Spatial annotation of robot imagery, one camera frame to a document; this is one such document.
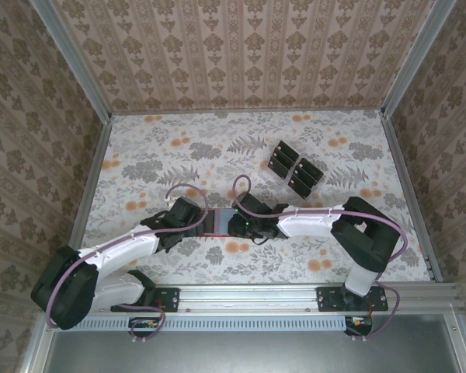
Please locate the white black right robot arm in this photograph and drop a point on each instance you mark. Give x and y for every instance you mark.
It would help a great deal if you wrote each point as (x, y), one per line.
(307, 225)

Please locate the red leather card holder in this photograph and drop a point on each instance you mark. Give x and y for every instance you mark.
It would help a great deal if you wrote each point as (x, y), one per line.
(222, 223)

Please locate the black controller board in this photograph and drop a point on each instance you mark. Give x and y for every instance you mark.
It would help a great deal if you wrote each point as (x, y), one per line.
(140, 328)
(363, 328)

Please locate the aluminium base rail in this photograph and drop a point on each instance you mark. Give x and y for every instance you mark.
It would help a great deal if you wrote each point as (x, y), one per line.
(248, 299)

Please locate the aluminium corner post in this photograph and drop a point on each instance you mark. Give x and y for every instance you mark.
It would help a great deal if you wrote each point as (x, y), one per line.
(413, 58)
(78, 66)

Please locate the grey metal sheet panel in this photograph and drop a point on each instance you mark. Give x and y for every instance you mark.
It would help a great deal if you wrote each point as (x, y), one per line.
(256, 353)

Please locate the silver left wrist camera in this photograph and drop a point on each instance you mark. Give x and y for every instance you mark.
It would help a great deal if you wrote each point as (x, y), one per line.
(171, 200)

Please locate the aluminium table side rail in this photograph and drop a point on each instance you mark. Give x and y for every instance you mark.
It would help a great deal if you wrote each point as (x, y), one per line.
(87, 194)
(404, 175)

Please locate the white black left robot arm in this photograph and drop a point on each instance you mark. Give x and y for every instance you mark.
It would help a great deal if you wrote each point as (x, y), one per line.
(120, 250)

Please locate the black credit card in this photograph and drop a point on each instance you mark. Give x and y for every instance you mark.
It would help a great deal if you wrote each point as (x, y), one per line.
(280, 168)
(307, 176)
(284, 158)
(311, 168)
(302, 187)
(289, 149)

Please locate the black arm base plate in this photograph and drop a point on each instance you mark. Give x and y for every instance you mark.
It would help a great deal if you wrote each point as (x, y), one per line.
(169, 300)
(325, 300)

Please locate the clear acrylic card stand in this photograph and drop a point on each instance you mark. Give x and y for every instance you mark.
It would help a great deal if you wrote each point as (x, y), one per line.
(272, 180)

